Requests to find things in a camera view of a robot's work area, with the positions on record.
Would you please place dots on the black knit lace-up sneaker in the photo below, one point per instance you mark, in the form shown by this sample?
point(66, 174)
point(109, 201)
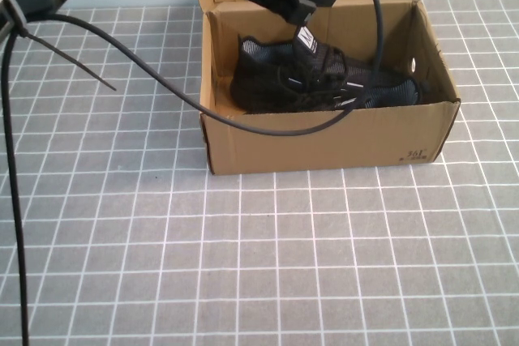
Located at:
point(397, 92)

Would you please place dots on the brown cardboard shoe box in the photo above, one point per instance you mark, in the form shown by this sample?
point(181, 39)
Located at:
point(324, 147)

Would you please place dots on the grey white-grid tablecloth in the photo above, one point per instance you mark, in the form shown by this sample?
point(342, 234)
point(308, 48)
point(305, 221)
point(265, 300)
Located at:
point(162, 261)

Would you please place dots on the black zip tie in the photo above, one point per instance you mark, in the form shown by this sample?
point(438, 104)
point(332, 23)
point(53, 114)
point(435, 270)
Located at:
point(81, 69)

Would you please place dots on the black sneaker with upright tongue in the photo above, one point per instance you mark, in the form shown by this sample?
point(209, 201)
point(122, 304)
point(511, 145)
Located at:
point(259, 78)

